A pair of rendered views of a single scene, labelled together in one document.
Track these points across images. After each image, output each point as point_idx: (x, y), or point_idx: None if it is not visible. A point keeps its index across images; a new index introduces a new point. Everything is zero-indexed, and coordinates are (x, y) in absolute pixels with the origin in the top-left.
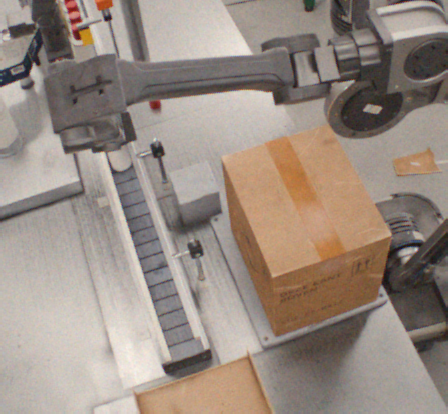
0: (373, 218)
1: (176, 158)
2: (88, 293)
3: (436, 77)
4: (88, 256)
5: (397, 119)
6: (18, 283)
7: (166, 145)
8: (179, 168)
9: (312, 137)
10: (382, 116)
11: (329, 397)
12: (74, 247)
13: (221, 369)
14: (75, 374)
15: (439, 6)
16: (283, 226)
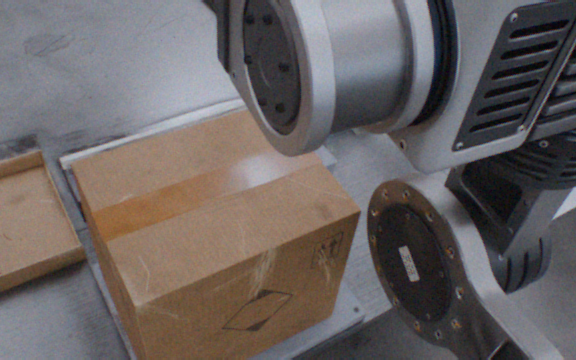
0: (170, 277)
1: (358, 157)
2: (167, 113)
3: (275, 133)
4: (212, 107)
5: (430, 334)
6: (175, 65)
7: (374, 146)
8: (344, 162)
9: (327, 190)
10: (414, 296)
11: (12, 356)
12: (222, 95)
13: (68, 232)
14: (73, 117)
15: (451, 45)
16: (155, 167)
